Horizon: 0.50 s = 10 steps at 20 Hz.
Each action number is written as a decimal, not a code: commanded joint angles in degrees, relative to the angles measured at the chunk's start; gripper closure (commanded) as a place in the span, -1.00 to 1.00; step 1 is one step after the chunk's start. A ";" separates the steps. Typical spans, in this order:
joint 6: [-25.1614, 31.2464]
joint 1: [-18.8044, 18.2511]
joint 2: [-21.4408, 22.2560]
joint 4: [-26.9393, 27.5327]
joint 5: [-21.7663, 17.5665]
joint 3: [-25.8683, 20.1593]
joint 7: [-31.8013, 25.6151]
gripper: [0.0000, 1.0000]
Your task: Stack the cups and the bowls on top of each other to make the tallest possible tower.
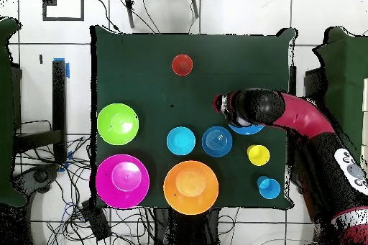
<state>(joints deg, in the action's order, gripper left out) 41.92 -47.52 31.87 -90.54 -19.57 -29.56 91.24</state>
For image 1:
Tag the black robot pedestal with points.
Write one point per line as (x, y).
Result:
(187, 227)

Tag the magenta pink plastic bowl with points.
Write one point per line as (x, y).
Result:
(123, 181)

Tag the dark green tablecloth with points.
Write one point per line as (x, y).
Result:
(143, 69)

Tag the gray pedestal foot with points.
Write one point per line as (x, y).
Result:
(40, 176)

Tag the large blue plastic bowl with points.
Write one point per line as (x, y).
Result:
(247, 130)

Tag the green cloth covered side table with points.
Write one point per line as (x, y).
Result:
(345, 55)
(5, 112)

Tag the lime green plastic bowl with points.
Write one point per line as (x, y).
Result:
(107, 124)

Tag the orange plastic bowl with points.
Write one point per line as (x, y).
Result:
(191, 187)

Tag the black metal table frame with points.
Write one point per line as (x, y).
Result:
(292, 75)
(59, 98)

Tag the medium translucent blue bowl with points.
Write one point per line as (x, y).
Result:
(217, 141)

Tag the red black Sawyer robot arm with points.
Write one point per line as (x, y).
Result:
(302, 115)

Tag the red-orange plastic cup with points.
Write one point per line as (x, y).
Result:
(182, 64)

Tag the yellow plastic cup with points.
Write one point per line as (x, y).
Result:
(258, 155)

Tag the white boxes stack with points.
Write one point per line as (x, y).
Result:
(365, 95)

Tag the blue tape strip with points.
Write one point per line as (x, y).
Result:
(67, 69)

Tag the light blue plastic cup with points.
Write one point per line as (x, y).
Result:
(269, 189)

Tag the black power brick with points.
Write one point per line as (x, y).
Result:
(96, 222)

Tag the small cyan plastic bowl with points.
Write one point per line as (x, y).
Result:
(181, 141)

